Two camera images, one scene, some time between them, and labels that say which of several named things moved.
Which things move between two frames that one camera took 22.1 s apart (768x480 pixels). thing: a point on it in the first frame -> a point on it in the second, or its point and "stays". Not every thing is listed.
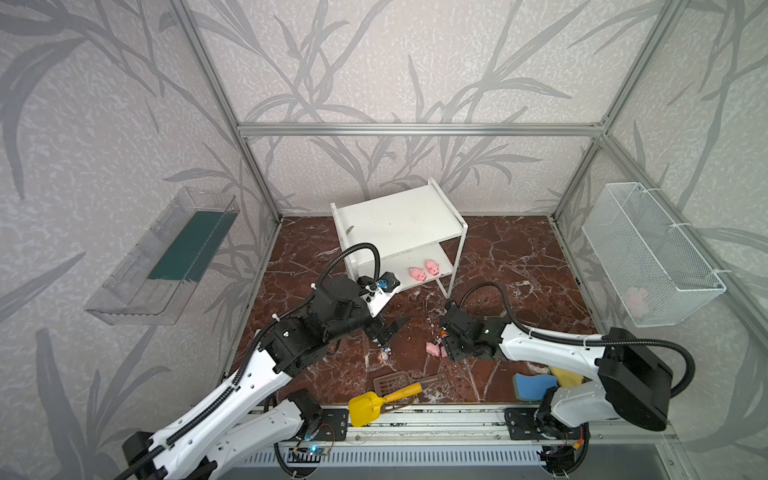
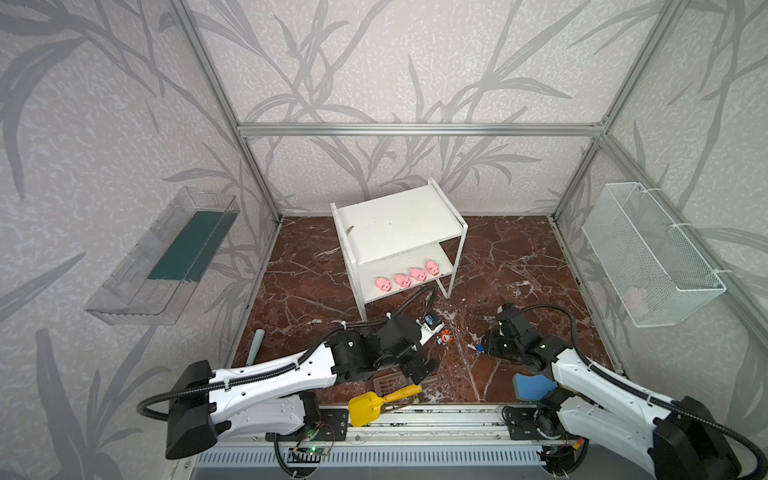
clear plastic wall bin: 167,262 stays
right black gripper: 450,328 -> 492,344
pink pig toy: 418,274 stays
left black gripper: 378,327 -> 417,358
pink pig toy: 432,267 stays
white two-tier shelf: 415,227 stays
